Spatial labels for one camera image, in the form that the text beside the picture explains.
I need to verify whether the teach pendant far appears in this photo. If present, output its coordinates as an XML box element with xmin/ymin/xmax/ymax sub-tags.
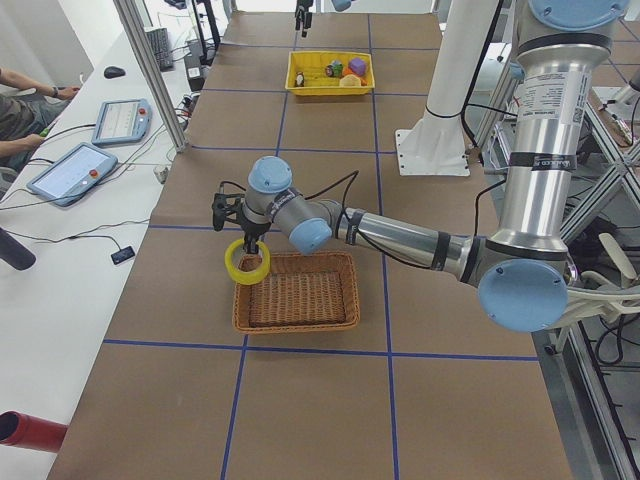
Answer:
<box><xmin>91</xmin><ymin>99</ymin><xmax>152</xmax><ymax>147</ymax></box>

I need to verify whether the aluminium frame post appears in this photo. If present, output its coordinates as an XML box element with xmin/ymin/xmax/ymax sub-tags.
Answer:
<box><xmin>113</xmin><ymin>0</ymin><xmax>187</xmax><ymax>153</ymax></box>

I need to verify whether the toy panda figure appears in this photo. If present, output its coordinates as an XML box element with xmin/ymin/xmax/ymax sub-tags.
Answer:
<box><xmin>294</xmin><ymin>72</ymin><xmax>305</xmax><ymax>88</ymax></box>

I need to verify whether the teach pendant near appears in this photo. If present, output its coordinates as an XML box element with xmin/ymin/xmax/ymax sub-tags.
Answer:
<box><xmin>27</xmin><ymin>143</ymin><xmax>117</xmax><ymax>207</ymax></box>

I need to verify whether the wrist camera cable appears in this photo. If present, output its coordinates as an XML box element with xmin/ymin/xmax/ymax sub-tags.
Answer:
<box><xmin>217</xmin><ymin>169</ymin><xmax>506</xmax><ymax>266</ymax></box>

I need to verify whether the teach pendant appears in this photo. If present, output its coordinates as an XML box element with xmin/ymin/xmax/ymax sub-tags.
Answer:
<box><xmin>27</xmin><ymin>143</ymin><xmax>117</xmax><ymax>207</ymax></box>
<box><xmin>91</xmin><ymin>99</ymin><xmax>152</xmax><ymax>147</ymax></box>

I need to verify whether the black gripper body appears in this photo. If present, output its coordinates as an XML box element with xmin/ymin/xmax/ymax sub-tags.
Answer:
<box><xmin>295</xmin><ymin>0</ymin><xmax>312</xmax><ymax>20</ymax></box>
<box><xmin>239</xmin><ymin>218</ymin><xmax>271</xmax><ymax>245</ymax></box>

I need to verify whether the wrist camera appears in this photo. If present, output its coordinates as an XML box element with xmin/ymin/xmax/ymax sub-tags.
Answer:
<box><xmin>211</xmin><ymin>192</ymin><xmax>244</xmax><ymax>231</ymax></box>

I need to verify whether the yellow woven basket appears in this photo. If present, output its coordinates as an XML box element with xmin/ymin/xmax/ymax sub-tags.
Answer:
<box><xmin>285</xmin><ymin>50</ymin><xmax>375</xmax><ymax>96</ymax></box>

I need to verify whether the toy croissant bread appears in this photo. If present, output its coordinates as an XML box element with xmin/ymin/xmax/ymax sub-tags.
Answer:
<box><xmin>339</xmin><ymin>74</ymin><xmax>363</xmax><ymax>88</ymax></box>

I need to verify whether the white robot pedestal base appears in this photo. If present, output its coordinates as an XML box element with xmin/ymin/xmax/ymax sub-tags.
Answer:
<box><xmin>395</xmin><ymin>0</ymin><xmax>501</xmax><ymax>177</ymax></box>

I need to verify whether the yellow tape roll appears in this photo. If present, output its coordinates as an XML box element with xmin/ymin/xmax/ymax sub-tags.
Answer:
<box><xmin>224</xmin><ymin>239</ymin><xmax>271</xmax><ymax>285</ymax></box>

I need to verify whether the purple foam block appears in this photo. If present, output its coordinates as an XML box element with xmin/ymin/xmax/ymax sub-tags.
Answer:
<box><xmin>348</xmin><ymin>57</ymin><xmax>367</xmax><ymax>77</ymax></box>

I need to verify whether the seated person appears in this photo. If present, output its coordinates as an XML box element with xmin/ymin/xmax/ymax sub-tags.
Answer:
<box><xmin>1</xmin><ymin>68</ymin><xmax>80</xmax><ymax>172</ymax></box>

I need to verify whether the brown wicker basket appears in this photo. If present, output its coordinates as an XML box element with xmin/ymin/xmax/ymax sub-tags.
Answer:
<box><xmin>232</xmin><ymin>251</ymin><xmax>360</xmax><ymax>334</ymax></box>

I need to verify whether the red fire extinguisher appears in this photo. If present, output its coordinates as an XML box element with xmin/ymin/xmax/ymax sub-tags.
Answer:
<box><xmin>1</xmin><ymin>411</ymin><xmax>68</xmax><ymax>453</ymax></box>

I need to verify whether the black computer mouse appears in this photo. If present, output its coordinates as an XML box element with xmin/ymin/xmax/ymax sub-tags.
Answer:
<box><xmin>103</xmin><ymin>66</ymin><xmax>126</xmax><ymax>79</ymax></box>

